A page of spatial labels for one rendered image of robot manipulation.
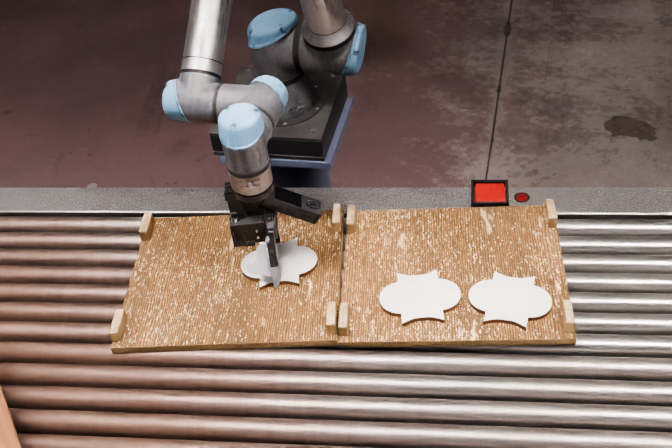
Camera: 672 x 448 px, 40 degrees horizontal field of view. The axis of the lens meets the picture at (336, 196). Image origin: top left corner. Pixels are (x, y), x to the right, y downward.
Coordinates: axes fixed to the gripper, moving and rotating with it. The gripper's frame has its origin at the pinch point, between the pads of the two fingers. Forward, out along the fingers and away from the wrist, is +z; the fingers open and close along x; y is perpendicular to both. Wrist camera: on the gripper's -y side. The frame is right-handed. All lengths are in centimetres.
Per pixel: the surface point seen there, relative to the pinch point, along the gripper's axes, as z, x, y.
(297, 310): 0.6, 12.2, -3.1
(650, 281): 3, 13, -68
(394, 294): -0.4, 11.9, -21.0
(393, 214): 0.7, -11.2, -23.2
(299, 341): 0.7, 19.6, -3.3
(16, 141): 94, -189, 120
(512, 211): 0.7, -8.1, -46.6
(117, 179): 94, -156, 74
